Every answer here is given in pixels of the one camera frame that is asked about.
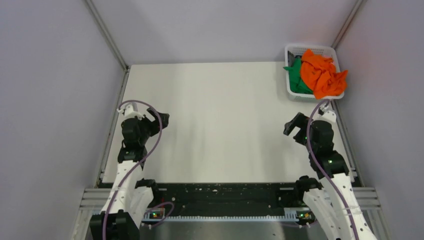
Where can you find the white cable duct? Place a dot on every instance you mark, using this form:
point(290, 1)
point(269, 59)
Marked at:
point(218, 218)

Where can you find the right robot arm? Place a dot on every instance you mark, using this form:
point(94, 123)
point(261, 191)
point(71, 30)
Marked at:
point(330, 196)

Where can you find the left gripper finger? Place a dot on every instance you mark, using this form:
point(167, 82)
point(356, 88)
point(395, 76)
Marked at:
point(157, 116)
point(157, 128)

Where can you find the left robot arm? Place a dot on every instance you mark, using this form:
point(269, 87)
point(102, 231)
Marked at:
point(121, 216)

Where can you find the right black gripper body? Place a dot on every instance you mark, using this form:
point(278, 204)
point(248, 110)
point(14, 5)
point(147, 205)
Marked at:
point(302, 138)

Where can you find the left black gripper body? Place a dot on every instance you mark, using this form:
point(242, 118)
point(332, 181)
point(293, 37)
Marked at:
point(146, 129)

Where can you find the orange t shirt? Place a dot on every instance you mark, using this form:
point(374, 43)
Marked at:
point(320, 75)

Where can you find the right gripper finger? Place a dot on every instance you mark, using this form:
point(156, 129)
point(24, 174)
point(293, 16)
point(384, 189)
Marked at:
point(289, 126)
point(301, 121)

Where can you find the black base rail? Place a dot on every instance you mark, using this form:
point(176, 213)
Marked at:
point(279, 201)

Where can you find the green t shirt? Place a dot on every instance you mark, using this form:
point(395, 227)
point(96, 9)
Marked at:
point(296, 84)

